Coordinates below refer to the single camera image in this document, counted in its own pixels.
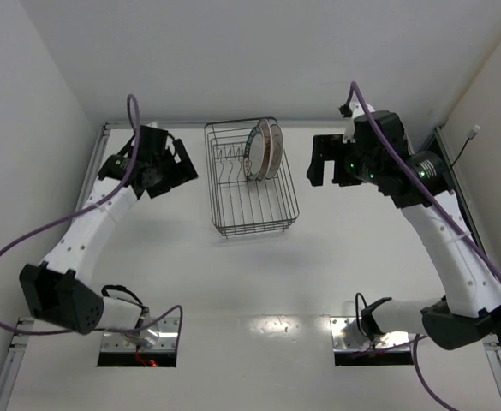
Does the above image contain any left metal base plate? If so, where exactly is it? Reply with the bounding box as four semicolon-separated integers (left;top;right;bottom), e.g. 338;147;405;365
100;315;181;354

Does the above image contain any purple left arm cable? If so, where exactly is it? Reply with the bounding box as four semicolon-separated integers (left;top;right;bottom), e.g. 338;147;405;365
0;93;183;335

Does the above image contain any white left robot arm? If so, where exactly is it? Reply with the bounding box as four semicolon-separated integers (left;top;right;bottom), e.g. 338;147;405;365
19;126;198;335

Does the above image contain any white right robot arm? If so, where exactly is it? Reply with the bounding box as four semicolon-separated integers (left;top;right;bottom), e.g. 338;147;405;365
307;110;501;350

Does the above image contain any aluminium frame rail left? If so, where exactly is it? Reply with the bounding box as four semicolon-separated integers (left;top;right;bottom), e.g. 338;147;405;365
0;123;110;411

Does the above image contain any black cable with white plug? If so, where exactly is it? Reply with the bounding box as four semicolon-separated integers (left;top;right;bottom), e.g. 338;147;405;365
449;124;480;172

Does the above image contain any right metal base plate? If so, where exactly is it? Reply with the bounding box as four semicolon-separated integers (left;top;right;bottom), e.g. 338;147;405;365
330;316;415;354

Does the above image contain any aluminium frame rail right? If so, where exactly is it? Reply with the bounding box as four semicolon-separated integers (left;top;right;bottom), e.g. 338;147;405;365
434;126;501;411

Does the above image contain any black wire dish rack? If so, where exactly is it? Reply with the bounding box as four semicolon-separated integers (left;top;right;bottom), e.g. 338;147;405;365
204;118;300;238

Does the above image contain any white plate with grey motif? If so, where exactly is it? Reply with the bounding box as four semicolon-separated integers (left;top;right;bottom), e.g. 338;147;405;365
266;123;283;179

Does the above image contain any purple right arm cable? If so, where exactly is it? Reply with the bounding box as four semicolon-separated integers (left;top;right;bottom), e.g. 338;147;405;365
349;81;501;411

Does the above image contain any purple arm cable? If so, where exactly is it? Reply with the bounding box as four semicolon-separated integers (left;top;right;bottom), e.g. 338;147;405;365
349;81;501;411
0;93;183;335

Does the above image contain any blue rimmed white plate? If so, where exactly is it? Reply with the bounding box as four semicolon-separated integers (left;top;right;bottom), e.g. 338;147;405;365
243;127;265;181

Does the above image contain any aluminium frame rail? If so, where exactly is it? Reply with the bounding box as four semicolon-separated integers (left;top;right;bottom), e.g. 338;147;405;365
434;126;501;411
0;123;110;411

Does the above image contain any orange sunburst plate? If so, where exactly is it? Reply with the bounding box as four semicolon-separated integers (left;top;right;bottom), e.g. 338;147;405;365
257;119;271;182

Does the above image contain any metal base plate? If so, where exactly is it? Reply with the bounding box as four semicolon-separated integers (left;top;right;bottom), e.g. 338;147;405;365
330;316;415;354
100;315;181;354

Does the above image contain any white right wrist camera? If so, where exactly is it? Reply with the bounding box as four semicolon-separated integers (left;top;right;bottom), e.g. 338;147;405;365
339;102;362;144

